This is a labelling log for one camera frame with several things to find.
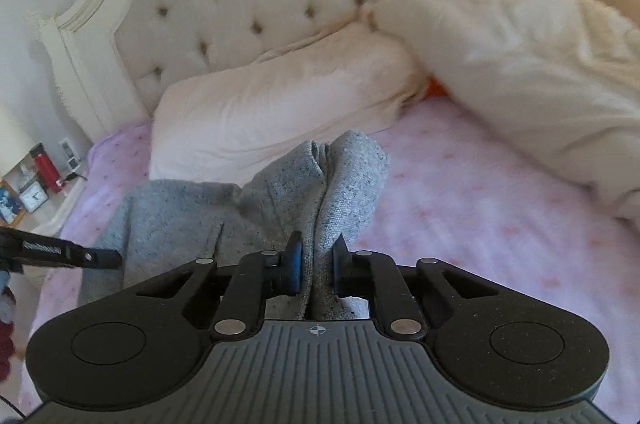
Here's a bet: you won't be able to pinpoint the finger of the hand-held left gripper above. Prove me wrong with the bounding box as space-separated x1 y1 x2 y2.
0 226 124 275

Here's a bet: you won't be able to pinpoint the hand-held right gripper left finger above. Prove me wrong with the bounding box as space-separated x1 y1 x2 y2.
135 231 304 341

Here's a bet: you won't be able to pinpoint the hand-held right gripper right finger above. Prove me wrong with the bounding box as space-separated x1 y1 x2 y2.
332 234 501 340

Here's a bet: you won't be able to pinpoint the grey pants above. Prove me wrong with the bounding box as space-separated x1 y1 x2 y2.
80 130 392 322

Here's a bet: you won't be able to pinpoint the white nightstand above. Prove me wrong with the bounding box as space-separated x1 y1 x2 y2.
0 174 90 287

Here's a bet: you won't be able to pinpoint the small white clock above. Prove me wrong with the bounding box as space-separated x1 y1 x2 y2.
22 183 50 213

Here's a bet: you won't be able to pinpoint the red bottle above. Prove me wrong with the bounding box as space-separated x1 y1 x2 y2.
29 143 64 195

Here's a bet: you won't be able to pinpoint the framed picture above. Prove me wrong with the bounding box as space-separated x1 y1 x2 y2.
0 180 27 227

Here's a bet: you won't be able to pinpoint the dark red cloth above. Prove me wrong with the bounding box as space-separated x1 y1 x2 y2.
0 288 19 372

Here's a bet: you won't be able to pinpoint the pink bed sheet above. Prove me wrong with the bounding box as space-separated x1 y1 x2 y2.
20 96 640 415

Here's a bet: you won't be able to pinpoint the cream pillow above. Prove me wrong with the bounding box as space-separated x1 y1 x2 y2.
149 21 431 185

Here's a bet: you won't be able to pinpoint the orange cloth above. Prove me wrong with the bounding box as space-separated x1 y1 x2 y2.
427 75 452 98

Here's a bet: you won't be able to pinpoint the white duvet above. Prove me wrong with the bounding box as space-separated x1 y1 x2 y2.
372 0 640 225

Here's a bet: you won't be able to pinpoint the white wall outlet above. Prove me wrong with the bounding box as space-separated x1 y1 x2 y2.
58 137 82 173

